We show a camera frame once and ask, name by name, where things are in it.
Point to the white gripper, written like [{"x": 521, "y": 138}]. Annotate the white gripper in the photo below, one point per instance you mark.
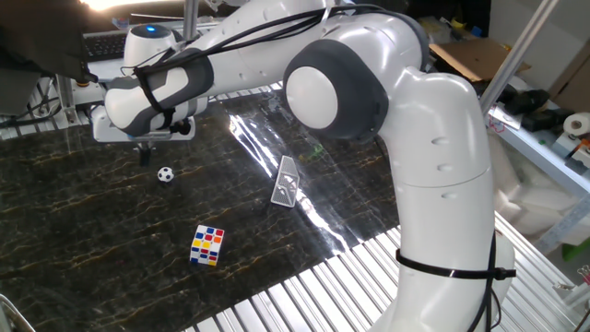
[{"x": 103, "y": 131}]

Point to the black keyboard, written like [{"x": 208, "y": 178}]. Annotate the black keyboard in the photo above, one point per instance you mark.
[{"x": 103, "y": 46}]

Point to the black marble pattern mat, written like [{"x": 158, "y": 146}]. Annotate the black marble pattern mat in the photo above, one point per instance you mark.
[{"x": 115, "y": 207}]

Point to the grey metal shelf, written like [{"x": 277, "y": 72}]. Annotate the grey metal shelf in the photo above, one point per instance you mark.
[{"x": 558, "y": 171}]

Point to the multicolour Rubik's cube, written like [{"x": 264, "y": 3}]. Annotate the multicolour Rubik's cube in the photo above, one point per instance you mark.
[{"x": 207, "y": 244}]

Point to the green plastic object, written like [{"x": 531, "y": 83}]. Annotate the green plastic object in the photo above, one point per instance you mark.
[{"x": 576, "y": 251}]

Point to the aluminium frame post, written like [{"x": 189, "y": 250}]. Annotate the aluminium frame post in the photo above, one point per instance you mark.
[
  {"x": 521, "y": 50},
  {"x": 191, "y": 18}
]

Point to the white foam bags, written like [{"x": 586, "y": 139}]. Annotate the white foam bags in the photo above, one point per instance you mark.
[{"x": 530, "y": 203}]

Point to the small blue cup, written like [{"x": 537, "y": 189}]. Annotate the small blue cup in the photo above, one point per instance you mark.
[{"x": 121, "y": 23}]

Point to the flat cardboard sheet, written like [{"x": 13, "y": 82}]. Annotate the flat cardboard sheet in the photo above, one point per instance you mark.
[{"x": 479, "y": 57}]

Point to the small grey orange device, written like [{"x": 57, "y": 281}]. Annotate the small grey orange device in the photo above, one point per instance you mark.
[{"x": 567, "y": 145}]

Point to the short aluminium upright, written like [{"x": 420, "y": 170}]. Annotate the short aluminium upright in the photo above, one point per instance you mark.
[{"x": 67, "y": 101}]

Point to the small black white soccer ball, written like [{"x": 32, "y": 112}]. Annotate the small black white soccer ball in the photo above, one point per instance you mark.
[{"x": 166, "y": 174}]

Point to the black device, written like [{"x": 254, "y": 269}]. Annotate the black device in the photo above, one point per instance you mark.
[{"x": 530, "y": 101}]

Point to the black charger block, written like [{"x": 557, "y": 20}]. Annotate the black charger block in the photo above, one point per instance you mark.
[{"x": 544, "y": 121}]

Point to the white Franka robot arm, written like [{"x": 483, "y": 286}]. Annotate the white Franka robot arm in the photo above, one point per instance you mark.
[{"x": 438, "y": 184}]

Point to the white paper roll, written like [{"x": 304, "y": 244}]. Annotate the white paper roll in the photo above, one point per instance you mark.
[{"x": 578, "y": 123}]

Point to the brown cardboard box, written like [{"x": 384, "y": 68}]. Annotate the brown cardboard box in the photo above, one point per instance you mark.
[{"x": 576, "y": 87}]

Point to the white paper sheet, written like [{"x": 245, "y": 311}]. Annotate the white paper sheet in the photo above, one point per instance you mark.
[{"x": 103, "y": 71}]

